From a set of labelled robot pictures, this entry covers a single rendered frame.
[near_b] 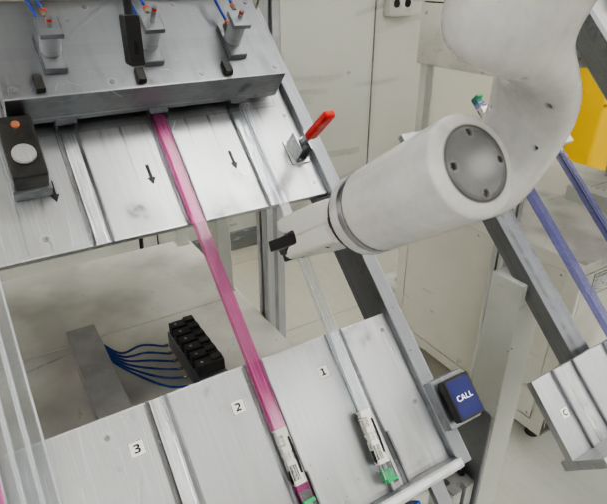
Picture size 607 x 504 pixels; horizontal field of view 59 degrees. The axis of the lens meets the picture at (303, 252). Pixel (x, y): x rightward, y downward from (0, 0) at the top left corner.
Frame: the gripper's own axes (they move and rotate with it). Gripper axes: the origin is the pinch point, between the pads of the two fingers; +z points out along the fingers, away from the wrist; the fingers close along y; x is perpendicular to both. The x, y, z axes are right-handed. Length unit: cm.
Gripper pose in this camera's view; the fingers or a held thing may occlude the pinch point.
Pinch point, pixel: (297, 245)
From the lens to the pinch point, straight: 68.1
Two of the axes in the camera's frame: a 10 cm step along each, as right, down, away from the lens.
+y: -8.7, 1.9, -4.6
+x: 2.5, 9.6, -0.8
